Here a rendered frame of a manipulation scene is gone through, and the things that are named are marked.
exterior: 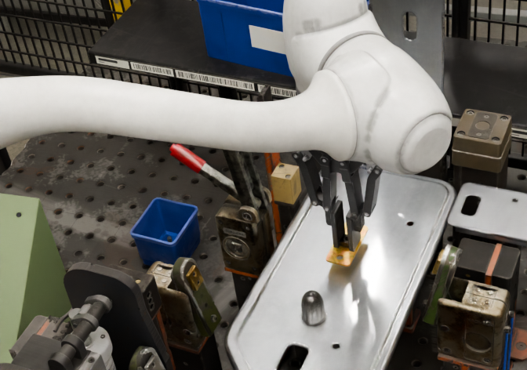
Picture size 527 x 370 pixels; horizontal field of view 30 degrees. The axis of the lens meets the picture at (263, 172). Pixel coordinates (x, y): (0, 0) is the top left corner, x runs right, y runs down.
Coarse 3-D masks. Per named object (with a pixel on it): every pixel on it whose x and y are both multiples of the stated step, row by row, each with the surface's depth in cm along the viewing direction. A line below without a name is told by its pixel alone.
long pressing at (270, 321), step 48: (336, 192) 155; (384, 192) 154; (432, 192) 152; (288, 240) 148; (384, 240) 146; (432, 240) 145; (288, 288) 141; (336, 288) 140; (384, 288) 139; (240, 336) 135; (288, 336) 134; (336, 336) 133; (384, 336) 132
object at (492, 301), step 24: (456, 288) 134; (480, 288) 131; (504, 288) 131; (456, 312) 130; (480, 312) 129; (504, 312) 129; (456, 336) 133; (480, 336) 132; (504, 336) 134; (456, 360) 137; (480, 360) 135; (504, 360) 135
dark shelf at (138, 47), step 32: (160, 0) 200; (128, 32) 192; (160, 32) 190; (192, 32) 189; (128, 64) 186; (160, 64) 182; (192, 64) 181; (224, 64) 180; (448, 64) 172; (480, 64) 171; (512, 64) 170; (288, 96) 174; (448, 96) 165; (480, 96) 164; (512, 96) 163; (512, 128) 158
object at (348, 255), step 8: (344, 224) 146; (344, 240) 144; (360, 240) 144; (336, 248) 143; (344, 248) 143; (328, 256) 142; (336, 256) 142; (344, 256) 142; (352, 256) 141; (344, 264) 140
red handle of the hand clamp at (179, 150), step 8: (176, 144) 144; (176, 152) 144; (184, 152) 144; (192, 152) 145; (184, 160) 144; (192, 160) 144; (200, 160) 145; (192, 168) 145; (200, 168) 144; (208, 168) 145; (208, 176) 145; (216, 176) 145; (224, 176) 145; (216, 184) 145; (224, 184) 145; (232, 184) 145; (232, 192) 145; (256, 200) 145
